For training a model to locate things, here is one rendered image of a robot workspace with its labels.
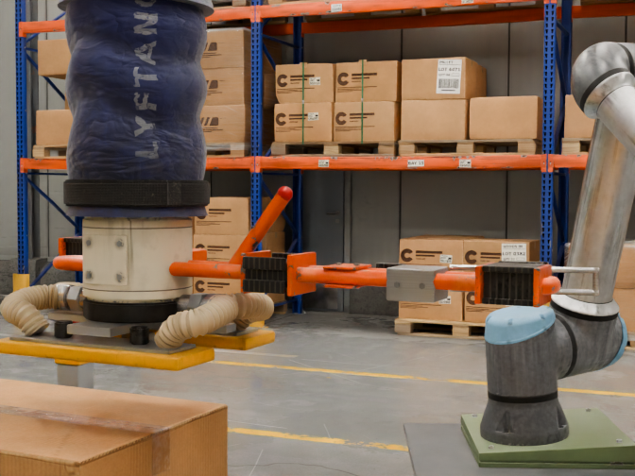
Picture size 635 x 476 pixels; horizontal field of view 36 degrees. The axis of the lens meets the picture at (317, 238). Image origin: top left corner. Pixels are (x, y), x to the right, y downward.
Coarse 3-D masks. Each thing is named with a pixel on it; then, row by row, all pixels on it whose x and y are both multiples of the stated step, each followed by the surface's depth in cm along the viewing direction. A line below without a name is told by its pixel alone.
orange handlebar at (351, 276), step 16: (64, 256) 161; (80, 256) 161; (192, 256) 175; (176, 272) 148; (192, 272) 147; (208, 272) 146; (224, 272) 144; (240, 272) 143; (304, 272) 139; (320, 272) 138; (336, 272) 137; (352, 272) 136; (368, 272) 135; (384, 272) 134; (448, 272) 135; (464, 272) 134; (352, 288) 136; (448, 288) 130; (464, 288) 129; (544, 288) 125
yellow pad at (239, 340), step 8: (152, 328) 161; (248, 328) 160; (256, 328) 160; (112, 336) 163; (120, 336) 162; (200, 336) 156; (208, 336) 155; (216, 336) 155; (224, 336) 154; (232, 336) 154; (240, 336) 154; (248, 336) 154; (256, 336) 155; (264, 336) 157; (272, 336) 160; (200, 344) 156; (208, 344) 155; (216, 344) 154; (224, 344) 154; (232, 344) 153; (240, 344) 153; (248, 344) 153; (256, 344) 155; (264, 344) 158
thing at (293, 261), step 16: (256, 256) 145; (272, 256) 149; (288, 256) 139; (304, 256) 142; (256, 272) 141; (272, 272) 140; (288, 272) 139; (256, 288) 140; (272, 288) 139; (288, 288) 139; (304, 288) 142
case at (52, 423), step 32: (0, 384) 185; (32, 384) 185; (0, 416) 160; (32, 416) 160; (64, 416) 160; (96, 416) 160; (128, 416) 160; (160, 416) 160; (192, 416) 160; (224, 416) 169; (0, 448) 141; (32, 448) 141; (64, 448) 141; (96, 448) 141; (128, 448) 144; (160, 448) 151; (192, 448) 160; (224, 448) 169
